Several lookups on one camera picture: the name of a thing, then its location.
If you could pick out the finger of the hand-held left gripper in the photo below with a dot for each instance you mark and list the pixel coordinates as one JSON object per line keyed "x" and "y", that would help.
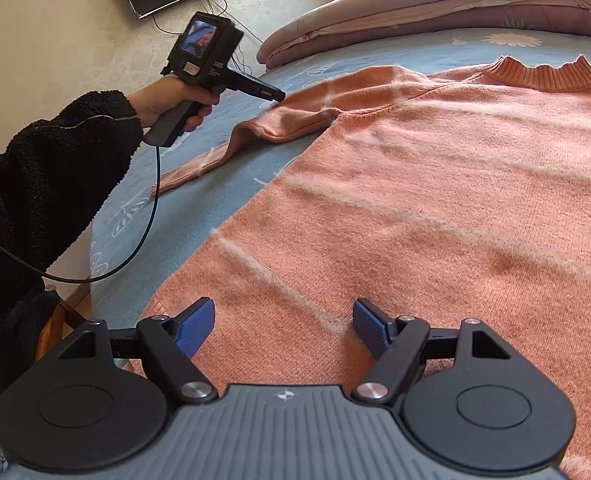
{"x": 268, "y": 92}

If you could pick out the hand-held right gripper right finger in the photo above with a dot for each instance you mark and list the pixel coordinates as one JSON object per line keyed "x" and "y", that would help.
{"x": 370, "y": 327}

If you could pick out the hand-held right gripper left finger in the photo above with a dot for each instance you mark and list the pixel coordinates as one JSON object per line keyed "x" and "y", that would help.
{"x": 198, "y": 325}

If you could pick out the orange striped sweater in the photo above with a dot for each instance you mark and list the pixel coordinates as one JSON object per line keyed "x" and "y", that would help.
{"x": 425, "y": 200}

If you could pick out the person's left forearm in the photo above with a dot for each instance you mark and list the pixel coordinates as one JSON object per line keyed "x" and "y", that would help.
{"x": 50, "y": 185}

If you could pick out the person's left hand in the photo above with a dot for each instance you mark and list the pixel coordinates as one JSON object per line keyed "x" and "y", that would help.
{"x": 160, "y": 95}

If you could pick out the folded floral quilt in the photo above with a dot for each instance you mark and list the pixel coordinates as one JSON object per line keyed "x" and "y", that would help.
{"x": 450, "y": 0}

